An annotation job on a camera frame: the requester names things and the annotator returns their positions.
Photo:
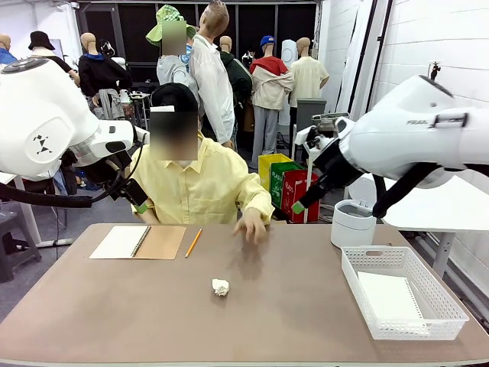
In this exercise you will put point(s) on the yellow recycling bin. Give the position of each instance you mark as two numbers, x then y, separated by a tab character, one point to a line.
265	172

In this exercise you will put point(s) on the person's left forearm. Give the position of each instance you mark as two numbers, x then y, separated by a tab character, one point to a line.
261	200

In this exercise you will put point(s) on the mannequin in blue shirt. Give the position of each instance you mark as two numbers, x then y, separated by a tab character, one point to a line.
5	57

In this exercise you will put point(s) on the white round trash can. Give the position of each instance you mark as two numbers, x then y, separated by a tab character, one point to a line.
351	229

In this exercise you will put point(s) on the person in yellow shirt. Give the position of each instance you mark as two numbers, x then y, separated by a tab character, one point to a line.
198	183

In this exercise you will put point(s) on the person's left hand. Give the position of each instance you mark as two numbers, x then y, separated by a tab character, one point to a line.
252	225

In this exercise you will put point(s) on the white paper ball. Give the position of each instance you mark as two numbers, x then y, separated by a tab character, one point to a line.
220	287

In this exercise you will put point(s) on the white torso form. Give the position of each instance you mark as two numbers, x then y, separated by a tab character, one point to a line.
288	51

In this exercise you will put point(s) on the green checked sun hat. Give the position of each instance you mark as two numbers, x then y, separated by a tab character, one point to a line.
168	13

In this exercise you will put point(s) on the black chair base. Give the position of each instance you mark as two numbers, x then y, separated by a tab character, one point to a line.
280	216

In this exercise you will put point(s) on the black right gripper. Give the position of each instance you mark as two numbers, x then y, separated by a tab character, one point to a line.
336	164

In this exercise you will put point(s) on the brown spiral notebook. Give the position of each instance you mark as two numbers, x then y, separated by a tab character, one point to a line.
160	242

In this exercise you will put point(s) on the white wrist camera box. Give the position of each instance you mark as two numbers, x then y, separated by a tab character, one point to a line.
302	135
141	134

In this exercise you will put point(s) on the mannequin in black jacket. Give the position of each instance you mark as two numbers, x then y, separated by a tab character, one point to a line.
103	72

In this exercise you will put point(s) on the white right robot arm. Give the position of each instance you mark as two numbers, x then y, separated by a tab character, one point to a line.
420	126

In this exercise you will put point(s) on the glass jar brown liquid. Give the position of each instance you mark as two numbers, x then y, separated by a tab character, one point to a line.
328	128

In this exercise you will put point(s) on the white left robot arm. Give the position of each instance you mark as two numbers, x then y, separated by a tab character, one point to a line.
38	114

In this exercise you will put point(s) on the mannequin in cream shirt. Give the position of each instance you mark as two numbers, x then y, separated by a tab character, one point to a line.
307	76

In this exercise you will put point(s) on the black tripod pole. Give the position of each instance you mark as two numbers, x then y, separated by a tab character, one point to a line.
434	70

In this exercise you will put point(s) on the white paper sheet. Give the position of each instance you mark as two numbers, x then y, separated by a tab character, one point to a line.
386	298

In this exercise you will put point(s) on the mannequin red beige jacket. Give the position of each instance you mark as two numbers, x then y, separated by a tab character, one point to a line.
269	88

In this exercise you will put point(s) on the large white table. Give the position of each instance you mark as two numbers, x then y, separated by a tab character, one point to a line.
439	206

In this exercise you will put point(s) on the metal tray container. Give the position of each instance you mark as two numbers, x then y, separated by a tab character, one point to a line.
328	115

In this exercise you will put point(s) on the white perforated plastic basket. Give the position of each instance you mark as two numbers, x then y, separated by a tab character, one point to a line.
443	306

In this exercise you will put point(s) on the white table frame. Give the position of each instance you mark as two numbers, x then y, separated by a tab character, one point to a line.
57	242

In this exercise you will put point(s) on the mannequin in black top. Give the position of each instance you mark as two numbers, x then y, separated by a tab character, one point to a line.
43	51

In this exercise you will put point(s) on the tall mannequin white shirt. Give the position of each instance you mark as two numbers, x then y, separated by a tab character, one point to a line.
210	84

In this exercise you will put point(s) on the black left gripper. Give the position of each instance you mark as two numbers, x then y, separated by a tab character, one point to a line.
133	191

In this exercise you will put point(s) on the person's right forearm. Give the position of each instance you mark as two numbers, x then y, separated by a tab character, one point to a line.
147	218

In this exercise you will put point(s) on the red recycling bin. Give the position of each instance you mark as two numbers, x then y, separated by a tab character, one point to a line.
290	187

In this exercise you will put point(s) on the yellow pencil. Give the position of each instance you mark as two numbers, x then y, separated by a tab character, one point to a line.
193	243

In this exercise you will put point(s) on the mannequin in grey shirt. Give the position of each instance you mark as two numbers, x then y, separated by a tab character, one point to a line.
172	72

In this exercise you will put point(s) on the blue cap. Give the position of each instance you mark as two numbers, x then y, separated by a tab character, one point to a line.
267	40

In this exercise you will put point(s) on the black bucket hat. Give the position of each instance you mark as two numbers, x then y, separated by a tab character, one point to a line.
41	40

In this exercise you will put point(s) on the mannequin in dark hoodie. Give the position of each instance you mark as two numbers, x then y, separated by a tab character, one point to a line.
238	76

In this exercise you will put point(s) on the green recycling bin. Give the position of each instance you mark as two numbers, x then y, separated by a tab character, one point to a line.
276	183

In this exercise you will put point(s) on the white leaning panel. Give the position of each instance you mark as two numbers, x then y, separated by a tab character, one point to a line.
357	57

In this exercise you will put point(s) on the grey bin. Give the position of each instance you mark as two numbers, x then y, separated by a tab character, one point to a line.
309	109

